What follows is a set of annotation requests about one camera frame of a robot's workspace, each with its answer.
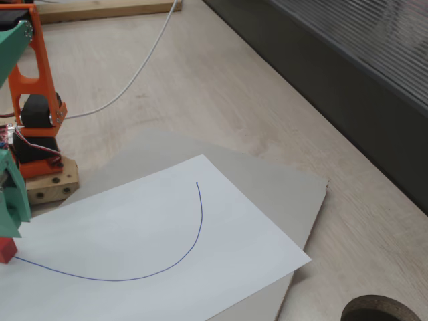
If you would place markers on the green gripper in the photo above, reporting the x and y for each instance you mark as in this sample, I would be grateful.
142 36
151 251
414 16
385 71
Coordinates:
13 214

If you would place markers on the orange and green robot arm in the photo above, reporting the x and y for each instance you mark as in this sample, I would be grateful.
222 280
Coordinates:
43 83

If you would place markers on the red cube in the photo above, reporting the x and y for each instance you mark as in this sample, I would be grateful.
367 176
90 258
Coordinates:
6 252

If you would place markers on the light wooden base block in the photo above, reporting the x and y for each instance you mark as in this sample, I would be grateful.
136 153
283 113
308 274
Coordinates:
50 190

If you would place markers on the red circuit board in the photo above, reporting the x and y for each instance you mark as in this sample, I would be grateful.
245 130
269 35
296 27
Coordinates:
3 133

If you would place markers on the white paper sheet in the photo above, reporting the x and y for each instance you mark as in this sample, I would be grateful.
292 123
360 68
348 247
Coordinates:
150 217

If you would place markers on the long light wooden plank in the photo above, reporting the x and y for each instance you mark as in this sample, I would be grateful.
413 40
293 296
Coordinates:
100 11

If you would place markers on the grey frosted desk partition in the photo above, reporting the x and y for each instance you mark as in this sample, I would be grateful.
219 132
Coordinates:
334 67

